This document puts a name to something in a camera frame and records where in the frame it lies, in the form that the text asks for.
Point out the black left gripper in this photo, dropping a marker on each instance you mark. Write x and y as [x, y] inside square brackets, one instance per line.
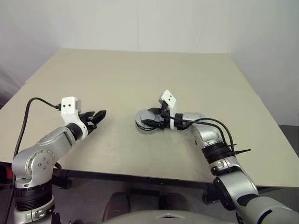
[88, 124]

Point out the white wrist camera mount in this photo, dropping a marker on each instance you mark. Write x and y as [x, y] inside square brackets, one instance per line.
[69, 106]
[170, 99]

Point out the black table caster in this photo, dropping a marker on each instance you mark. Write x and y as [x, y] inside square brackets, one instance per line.
[65, 183]
[208, 199]

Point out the dark table frame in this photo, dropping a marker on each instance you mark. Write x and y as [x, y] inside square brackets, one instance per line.
[140, 178]

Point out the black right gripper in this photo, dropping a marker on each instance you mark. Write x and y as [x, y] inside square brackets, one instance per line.
[164, 117]

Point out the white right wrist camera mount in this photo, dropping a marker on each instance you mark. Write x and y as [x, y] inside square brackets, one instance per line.
[170, 99]

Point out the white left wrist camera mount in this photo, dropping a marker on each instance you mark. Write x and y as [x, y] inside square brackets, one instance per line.
[69, 106]

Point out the red and black object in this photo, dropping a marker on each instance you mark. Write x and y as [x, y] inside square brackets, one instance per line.
[5, 173]

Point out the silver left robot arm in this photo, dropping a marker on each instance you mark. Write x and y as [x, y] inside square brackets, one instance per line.
[37, 163]

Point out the silver robot torso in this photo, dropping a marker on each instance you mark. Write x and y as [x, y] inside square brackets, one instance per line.
[168, 217]

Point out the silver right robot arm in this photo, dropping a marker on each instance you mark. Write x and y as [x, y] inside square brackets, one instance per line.
[233, 186]

